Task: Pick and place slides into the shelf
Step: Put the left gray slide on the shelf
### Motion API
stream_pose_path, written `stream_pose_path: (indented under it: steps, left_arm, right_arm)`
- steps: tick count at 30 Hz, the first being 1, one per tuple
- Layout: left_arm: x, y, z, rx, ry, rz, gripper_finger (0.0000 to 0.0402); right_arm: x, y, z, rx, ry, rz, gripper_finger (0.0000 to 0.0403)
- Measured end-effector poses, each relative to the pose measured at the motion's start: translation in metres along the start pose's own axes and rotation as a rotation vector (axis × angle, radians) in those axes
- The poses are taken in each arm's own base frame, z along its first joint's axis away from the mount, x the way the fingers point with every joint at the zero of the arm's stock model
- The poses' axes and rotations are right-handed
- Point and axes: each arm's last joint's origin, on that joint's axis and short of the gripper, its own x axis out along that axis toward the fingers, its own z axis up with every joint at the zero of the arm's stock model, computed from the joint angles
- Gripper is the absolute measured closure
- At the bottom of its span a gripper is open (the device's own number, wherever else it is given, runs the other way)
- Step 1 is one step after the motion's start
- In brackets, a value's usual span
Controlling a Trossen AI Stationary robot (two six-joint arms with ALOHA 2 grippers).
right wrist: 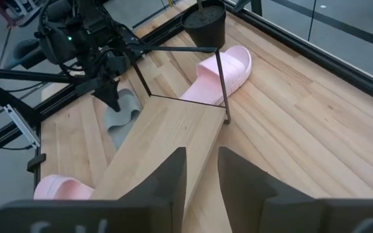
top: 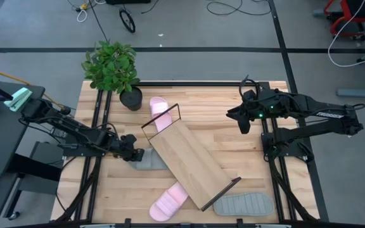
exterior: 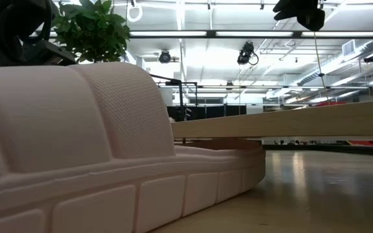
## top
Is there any black floor box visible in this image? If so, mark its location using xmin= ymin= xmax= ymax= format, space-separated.
xmin=105 ymin=0 xmax=151 ymax=5

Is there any mint green stapler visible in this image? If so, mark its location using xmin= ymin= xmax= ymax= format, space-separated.
xmin=4 ymin=87 xmax=34 ymax=112

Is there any green potted plant black pot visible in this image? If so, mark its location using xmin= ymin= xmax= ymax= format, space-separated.
xmin=80 ymin=40 xmax=144 ymax=111

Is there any red and black cart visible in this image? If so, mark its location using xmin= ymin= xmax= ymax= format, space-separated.
xmin=323 ymin=0 xmax=365 ymax=41

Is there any grey slide sandal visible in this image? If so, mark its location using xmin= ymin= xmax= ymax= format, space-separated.
xmin=213 ymin=191 xmax=275 ymax=217
xmin=128 ymin=148 xmax=170 ymax=171

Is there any black aluminium rig frame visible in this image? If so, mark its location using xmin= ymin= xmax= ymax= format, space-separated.
xmin=51 ymin=80 xmax=329 ymax=228

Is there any thin black cable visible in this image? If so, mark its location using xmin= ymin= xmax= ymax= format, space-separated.
xmin=88 ymin=0 xmax=109 ymax=42

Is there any wooden shelf black metal frame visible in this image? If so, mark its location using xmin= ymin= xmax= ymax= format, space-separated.
xmin=140 ymin=103 xmax=243 ymax=212

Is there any black bicycle wheel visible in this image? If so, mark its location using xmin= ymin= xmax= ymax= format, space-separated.
xmin=118 ymin=8 xmax=136 ymax=34

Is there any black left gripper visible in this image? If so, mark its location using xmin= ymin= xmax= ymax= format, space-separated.
xmin=116 ymin=134 xmax=145 ymax=162

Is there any grey table leg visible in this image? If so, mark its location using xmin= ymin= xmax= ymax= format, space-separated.
xmin=336 ymin=49 xmax=365 ymax=98

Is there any black floor cable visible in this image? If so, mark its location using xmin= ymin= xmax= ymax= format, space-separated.
xmin=206 ymin=0 xmax=272 ymax=16

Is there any white floor cable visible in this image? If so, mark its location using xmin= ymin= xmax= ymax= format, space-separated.
xmin=327 ymin=0 xmax=365 ymax=68

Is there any white cable yellow plug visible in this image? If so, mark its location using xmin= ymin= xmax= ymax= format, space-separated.
xmin=76 ymin=3 xmax=90 ymax=23

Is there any black box under desk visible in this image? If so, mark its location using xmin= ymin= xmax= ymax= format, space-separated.
xmin=30 ymin=141 xmax=65 ymax=165

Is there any pink slide sandal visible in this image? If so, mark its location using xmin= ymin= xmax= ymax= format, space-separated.
xmin=148 ymin=181 xmax=189 ymax=222
xmin=149 ymin=96 xmax=173 ymax=133

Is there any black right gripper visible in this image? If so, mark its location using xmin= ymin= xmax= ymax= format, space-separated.
xmin=226 ymin=89 xmax=267 ymax=134

